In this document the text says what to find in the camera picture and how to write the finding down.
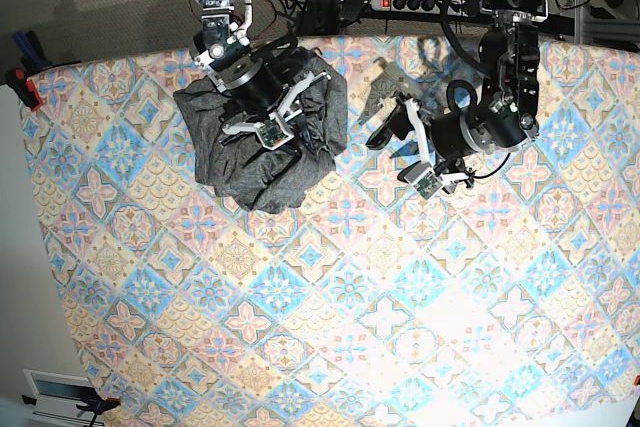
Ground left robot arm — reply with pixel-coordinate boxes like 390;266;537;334
366;0;548;199

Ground blue handled clamp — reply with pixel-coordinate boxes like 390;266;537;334
12;30;53;74

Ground black clamp lower left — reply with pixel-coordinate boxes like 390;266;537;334
22;395;121;423

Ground red black clamp upper left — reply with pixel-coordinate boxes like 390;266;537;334
5;69;42;112

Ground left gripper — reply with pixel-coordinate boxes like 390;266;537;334
366;97;475;199

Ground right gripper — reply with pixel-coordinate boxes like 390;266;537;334
220;59;331;167

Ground patterned tablecloth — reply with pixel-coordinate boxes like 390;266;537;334
21;37;639;426

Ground grey t-shirt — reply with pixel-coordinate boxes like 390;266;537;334
173;47;348;214

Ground white floor vent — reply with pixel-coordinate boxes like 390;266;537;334
22;369;99;426

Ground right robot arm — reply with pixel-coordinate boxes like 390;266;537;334
191;0;331;154

